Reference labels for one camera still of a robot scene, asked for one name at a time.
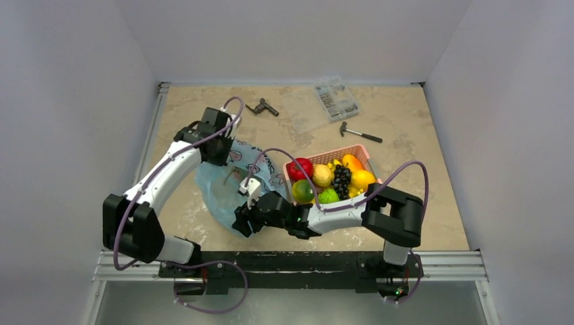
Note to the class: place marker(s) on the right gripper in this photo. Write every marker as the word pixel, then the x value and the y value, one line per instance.
pixel 250 212

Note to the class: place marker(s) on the black metal pipe fitting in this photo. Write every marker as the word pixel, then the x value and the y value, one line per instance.
pixel 261 107

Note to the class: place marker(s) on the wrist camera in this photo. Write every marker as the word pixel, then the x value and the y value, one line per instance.
pixel 233 120
pixel 250 188

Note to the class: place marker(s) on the pink plastic basket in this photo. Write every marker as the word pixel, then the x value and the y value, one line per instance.
pixel 358 151

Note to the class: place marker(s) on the yellow lemon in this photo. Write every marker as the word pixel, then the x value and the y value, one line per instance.
pixel 361 179

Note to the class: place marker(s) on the dark green round fruit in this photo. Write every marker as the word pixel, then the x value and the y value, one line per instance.
pixel 302 192

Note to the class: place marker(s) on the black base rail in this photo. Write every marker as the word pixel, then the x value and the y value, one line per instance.
pixel 359 271

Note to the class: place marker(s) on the clear plastic screw box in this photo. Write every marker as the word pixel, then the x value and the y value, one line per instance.
pixel 329 100

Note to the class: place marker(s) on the yellow banana bunch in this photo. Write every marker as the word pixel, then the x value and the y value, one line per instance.
pixel 333 164

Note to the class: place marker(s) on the small black hammer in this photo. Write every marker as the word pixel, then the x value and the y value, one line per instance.
pixel 343 129

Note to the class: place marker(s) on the light blue plastic bag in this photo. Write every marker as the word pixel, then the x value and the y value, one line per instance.
pixel 220 185

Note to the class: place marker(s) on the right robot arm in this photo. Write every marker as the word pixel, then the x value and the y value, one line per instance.
pixel 391 214

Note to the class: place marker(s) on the orange yellow mango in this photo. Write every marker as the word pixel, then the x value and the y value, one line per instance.
pixel 352 163

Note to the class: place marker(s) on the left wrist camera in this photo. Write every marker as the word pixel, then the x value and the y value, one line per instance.
pixel 233 120

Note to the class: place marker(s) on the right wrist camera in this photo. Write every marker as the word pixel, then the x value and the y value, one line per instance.
pixel 250 188

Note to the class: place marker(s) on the green lime fruit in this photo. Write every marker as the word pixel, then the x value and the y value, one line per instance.
pixel 328 196

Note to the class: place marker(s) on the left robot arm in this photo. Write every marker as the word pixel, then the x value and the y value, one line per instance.
pixel 130 221

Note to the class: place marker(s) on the black grape bunch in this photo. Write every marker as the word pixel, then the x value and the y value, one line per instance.
pixel 341 181

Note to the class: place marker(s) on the red apple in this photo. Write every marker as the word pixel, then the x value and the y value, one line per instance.
pixel 300 169

